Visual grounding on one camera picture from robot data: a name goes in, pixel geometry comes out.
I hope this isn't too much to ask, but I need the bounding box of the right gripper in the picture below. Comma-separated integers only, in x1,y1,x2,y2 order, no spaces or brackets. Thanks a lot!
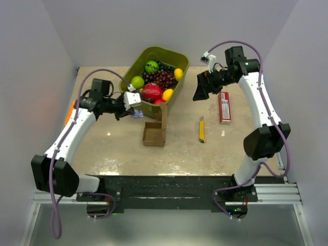
193,67,235,101

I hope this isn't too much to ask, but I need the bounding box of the purple sheep toy figure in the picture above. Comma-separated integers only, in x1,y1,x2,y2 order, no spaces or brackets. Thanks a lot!
131,109,144,118

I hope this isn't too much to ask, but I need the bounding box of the brown cardboard express box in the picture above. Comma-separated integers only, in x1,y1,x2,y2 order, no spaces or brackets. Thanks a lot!
142,102,168,148

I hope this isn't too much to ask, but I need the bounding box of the yellow utility knife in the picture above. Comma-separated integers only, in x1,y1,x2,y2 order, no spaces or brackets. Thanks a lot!
198,116,206,143

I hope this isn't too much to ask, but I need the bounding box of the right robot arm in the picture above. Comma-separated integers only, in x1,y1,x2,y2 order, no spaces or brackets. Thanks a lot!
193,46,291,201

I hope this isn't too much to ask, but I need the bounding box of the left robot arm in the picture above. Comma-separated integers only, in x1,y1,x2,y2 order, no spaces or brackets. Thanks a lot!
31,79,141,201

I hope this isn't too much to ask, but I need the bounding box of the orange plastic box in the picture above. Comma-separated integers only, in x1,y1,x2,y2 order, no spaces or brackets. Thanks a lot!
64,101,75,126

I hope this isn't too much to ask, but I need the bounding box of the red rectangular carton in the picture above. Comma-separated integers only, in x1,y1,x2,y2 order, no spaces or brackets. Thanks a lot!
218,91,232,124

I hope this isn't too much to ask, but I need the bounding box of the red apple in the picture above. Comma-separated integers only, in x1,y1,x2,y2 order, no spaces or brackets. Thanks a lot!
154,98,166,105

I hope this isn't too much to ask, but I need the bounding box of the red dragon fruit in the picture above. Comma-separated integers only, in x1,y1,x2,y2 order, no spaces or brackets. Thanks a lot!
141,83,162,102

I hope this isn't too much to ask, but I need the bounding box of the yellow lemon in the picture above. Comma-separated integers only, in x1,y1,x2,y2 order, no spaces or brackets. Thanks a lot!
174,68,183,82

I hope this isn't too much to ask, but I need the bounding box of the green pear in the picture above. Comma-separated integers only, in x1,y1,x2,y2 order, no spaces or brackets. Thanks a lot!
130,76,145,89

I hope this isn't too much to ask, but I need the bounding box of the orange yellow mango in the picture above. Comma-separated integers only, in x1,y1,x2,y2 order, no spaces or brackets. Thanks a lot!
162,89,174,101

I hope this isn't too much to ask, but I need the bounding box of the purple grape bunch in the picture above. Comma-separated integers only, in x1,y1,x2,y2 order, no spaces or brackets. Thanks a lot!
141,71,178,91

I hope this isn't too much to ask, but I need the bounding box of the dark black grape bunch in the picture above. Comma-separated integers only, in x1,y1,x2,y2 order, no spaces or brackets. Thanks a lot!
155,59,175,73

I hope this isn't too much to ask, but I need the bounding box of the green striped ball fruit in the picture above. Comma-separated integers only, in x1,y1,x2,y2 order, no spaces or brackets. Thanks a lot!
145,60,159,73

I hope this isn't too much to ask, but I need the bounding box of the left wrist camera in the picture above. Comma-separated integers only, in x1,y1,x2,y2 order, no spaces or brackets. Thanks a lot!
124,85,141,111

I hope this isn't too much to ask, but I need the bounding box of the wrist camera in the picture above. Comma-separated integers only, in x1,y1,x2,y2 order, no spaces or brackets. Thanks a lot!
124,85,141,111
200,51,216,73

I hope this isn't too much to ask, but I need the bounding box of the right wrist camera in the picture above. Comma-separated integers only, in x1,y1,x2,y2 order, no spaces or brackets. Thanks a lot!
200,51,216,73

